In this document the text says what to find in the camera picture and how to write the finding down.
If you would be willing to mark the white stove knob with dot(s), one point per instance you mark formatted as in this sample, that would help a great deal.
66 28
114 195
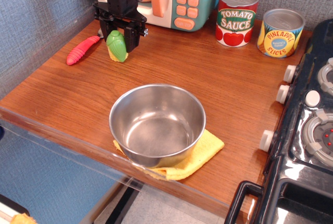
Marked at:
282 93
266 140
289 73

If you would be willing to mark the tomato sauce can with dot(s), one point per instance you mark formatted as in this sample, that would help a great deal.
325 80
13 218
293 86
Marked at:
235 22

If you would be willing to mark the black oven door handle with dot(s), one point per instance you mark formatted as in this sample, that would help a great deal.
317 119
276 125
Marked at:
244 188

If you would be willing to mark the white stove knob middle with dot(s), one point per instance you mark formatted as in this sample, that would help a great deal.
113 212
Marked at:
282 93

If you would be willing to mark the yellow cloth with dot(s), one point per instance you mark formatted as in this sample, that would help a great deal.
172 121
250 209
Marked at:
207 147

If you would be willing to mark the silver metal bowl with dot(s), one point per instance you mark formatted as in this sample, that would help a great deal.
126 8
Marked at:
157 125

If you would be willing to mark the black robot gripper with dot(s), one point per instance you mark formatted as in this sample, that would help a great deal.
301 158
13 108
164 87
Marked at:
114 14

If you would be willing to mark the pineapple slices can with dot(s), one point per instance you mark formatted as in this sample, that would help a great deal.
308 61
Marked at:
280 32

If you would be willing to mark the white stove knob lower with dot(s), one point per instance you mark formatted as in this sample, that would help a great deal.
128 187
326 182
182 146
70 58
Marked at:
266 140

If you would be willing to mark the black toy stove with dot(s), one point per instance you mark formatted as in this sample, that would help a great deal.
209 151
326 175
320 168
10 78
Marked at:
298 171

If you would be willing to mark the green and yellow toy corn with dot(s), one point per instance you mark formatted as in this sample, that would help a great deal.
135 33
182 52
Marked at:
115 43

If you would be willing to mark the white stove knob upper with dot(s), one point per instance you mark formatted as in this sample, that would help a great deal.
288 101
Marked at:
289 73

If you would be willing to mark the clear acrylic table guard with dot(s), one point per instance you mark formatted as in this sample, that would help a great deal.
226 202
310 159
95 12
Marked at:
158 200

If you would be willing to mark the spoon with pink handle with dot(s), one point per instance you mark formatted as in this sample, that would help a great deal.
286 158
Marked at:
79 51

